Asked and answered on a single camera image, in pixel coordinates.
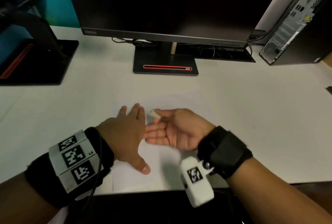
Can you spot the person's left hand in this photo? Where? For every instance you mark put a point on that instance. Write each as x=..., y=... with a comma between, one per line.
x=124, y=135

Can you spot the person's right hand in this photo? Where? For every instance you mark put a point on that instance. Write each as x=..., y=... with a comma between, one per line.
x=184, y=130

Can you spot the white eraser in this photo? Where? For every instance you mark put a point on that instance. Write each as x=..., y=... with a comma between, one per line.
x=155, y=114

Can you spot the white paper sheet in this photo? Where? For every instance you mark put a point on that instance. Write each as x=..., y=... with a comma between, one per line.
x=155, y=179

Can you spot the person's left forearm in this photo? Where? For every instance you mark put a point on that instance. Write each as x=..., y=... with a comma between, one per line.
x=20, y=200

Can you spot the person's right forearm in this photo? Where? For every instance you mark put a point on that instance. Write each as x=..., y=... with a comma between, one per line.
x=272, y=195

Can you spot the white three-marker block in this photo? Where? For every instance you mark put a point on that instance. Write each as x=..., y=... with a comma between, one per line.
x=55, y=153

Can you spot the black monitor stand red slot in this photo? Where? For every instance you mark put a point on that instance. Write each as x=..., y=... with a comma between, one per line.
x=155, y=58

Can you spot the black flat stand base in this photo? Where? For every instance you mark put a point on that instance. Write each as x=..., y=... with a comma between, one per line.
x=44, y=71
x=329, y=89

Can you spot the black desktop computer tower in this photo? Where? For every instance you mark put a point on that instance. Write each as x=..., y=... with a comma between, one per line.
x=290, y=29

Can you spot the brown cardboard box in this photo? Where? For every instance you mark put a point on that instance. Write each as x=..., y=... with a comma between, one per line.
x=327, y=64

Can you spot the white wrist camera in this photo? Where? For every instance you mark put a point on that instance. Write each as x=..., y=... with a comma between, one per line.
x=199, y=192

